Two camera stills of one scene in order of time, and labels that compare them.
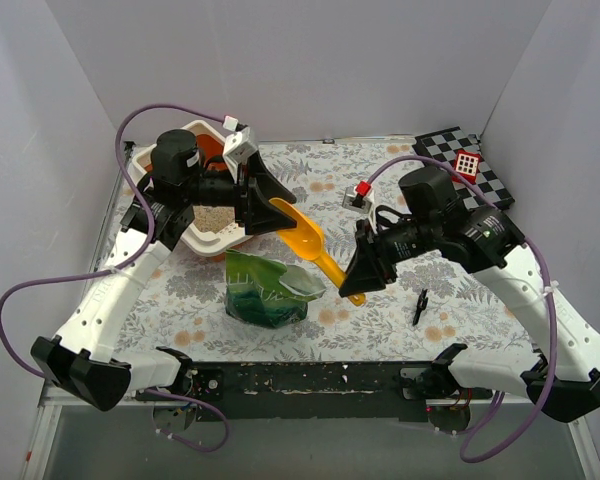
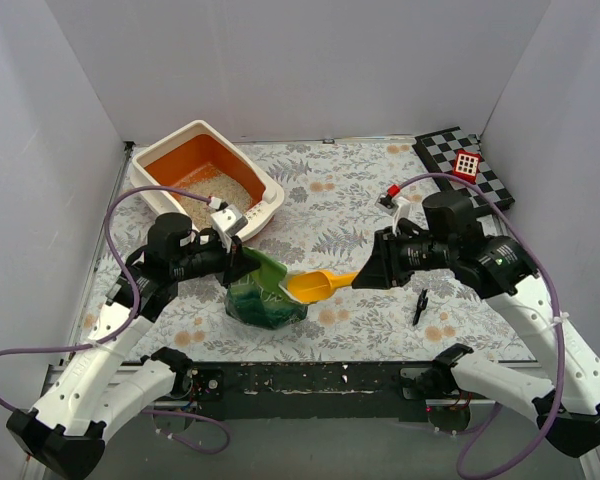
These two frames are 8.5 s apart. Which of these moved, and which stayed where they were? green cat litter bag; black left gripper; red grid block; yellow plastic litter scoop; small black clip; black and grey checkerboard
Moved: black left gripper; yellow plastic litter scoop
Stayed: black and grey checkerboard; small black clip; green cat litter bag; red grid block
